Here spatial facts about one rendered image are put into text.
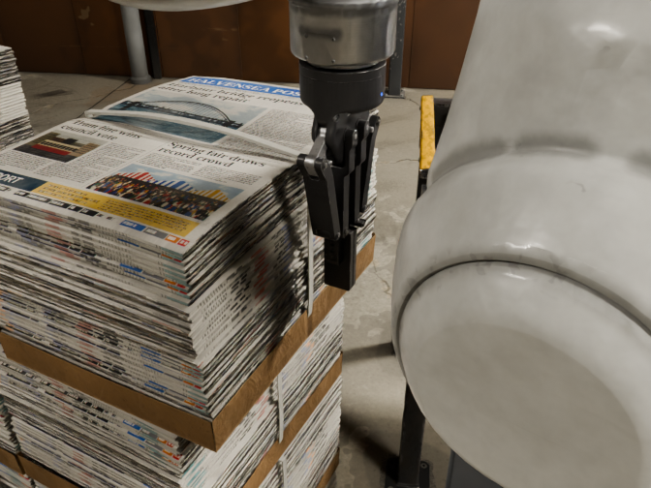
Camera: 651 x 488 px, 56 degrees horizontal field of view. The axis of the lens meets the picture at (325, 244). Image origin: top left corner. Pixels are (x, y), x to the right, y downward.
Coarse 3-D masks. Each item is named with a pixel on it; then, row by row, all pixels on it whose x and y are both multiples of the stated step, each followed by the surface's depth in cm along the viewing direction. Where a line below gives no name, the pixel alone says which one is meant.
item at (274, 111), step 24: (144, 96) 76; (168, 96) 76; (192, 96) 76; (216, 96) 76; (240, 96) 76; (264, 96) 76; (288, 96) 76; (216, 120) 69; (240, 120) 69; (264, 120) 69; (288, 120) 68; (312, 120) 68; (312, 144) 63; (360, 216) 77; (360, 240) 79
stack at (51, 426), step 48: (336, 336) 93; (0, 384) 74; (48, 384) 68; (288, 384) 82; (336, 384) 100; (0, 432) 81; (48, 432) 74; (96, 432) 68; (144, 432) 63; (240, 432) 74; (336, 432) 105; (0, 480) 90; (96, 480) 73; (144, 480) 68; (192, 480) 66; (240, 480) 75; (288, 480) 92
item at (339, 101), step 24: (312, 72) 51; (336, 72) 50; (360, 72) 50; (384, 72) 52; (312, 96) 52; (336, 96) 51; (360, 96) 51; (384, 96) 54; (336, 120) 53; (336, 144) 54
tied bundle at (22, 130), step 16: (0, 48) 97; (0, 64) 97; (0, 80) 97; (16, 80) 100; (0, 96) 98; (16, 96) 100; (0, 112) 98; (16, 112) 101; (0, 128) 100; (16, 128) 103; (0, 144) 100
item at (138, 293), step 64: (64, 128) 67; (0, 192) 54; (64, 192) 54; (128, 192) 53; (192, 192) 53; (256, 192) 54; (0, 256) 58; (64, 256) 55; (128, 256) 49; (192, 256) 48; (256, 256) 57; (0, 320) 64; (64, 320) 58; (128, 320) 53; (192, 320) 50; (256, 320) 58; (128, 384) 60; (192, 384) 53
